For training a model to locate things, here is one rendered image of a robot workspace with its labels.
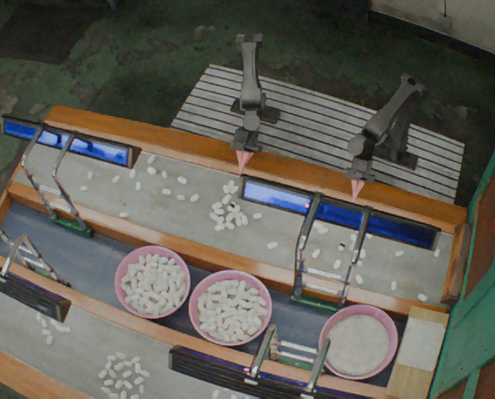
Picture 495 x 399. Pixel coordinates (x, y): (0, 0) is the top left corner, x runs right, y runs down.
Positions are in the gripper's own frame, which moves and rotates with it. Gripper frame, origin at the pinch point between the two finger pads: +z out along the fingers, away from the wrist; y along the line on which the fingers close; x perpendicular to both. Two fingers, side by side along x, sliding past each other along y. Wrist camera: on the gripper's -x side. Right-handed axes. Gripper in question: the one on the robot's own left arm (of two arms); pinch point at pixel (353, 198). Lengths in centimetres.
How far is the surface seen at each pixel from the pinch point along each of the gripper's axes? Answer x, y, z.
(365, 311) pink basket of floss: -12.6, 15.0, 33.0
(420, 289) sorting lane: -4.3, 32.6, 23.4
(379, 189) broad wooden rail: 14.8, 8.0, -3.2
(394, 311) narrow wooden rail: -13.0, 25.0, 30.4
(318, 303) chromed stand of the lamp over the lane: -11.0, -1.5, 35.1
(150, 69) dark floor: 134, -143, -26
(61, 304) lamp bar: -65, -67, 41
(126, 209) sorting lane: -5, -77, 24
